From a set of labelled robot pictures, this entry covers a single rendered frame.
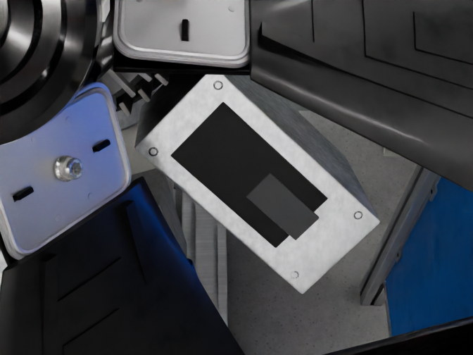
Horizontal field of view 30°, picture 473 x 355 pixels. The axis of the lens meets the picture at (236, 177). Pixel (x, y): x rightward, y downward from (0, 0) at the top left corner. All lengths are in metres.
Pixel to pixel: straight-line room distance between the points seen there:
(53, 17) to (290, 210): 0.24
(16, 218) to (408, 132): 0.19
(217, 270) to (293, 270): 1.00
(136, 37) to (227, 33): 0.04
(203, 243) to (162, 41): 1.19
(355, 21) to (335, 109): 0.05
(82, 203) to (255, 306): 1.17
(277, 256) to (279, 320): 1.05
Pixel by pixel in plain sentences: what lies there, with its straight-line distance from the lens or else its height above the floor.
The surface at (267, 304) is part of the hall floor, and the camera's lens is 1.63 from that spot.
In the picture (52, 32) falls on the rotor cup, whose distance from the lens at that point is 0.38.
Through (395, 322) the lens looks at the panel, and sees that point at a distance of 1.48.
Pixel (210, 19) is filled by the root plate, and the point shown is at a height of 1.19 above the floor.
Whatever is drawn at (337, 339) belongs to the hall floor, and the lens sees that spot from 1.63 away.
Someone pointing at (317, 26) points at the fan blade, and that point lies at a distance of 0.42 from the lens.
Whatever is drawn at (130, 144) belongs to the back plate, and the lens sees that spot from 0.68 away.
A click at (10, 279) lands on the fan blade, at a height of 1.11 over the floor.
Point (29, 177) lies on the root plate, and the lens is 0.44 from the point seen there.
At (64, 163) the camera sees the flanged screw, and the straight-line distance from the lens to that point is 0.45.
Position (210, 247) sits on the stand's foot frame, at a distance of 1.58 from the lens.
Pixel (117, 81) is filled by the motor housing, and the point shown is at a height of 1.07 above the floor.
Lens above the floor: 1.51
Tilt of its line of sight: 60 degrees down
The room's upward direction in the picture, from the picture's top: 8 degrees clockwise
